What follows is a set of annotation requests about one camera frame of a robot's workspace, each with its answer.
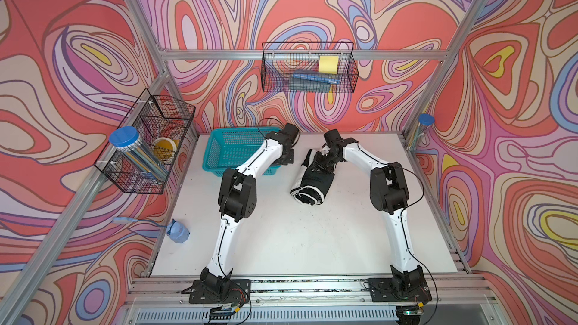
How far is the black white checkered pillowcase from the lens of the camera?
902mm

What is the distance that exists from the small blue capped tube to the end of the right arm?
1.49 feet

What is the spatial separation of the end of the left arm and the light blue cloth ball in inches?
17.8

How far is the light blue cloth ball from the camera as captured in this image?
80 cm

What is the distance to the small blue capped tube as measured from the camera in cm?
104

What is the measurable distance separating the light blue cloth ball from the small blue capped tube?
1124 millimetres

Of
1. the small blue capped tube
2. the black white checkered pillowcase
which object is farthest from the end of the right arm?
the small blue capped tube

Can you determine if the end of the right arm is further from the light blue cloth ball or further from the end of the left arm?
the light blue cloth ball

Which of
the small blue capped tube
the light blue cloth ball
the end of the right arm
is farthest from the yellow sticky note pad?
the light blue cloth ball

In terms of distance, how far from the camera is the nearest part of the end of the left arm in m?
0.74

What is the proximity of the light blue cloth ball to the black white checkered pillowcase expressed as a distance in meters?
0.45

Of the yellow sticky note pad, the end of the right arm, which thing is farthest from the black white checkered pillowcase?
the yellow sticky note pad

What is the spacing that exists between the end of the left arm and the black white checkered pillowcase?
0.10 metres

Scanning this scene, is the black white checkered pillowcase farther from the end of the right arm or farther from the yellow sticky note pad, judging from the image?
the yellow sticky note pad

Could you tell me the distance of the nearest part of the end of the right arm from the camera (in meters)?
0.80
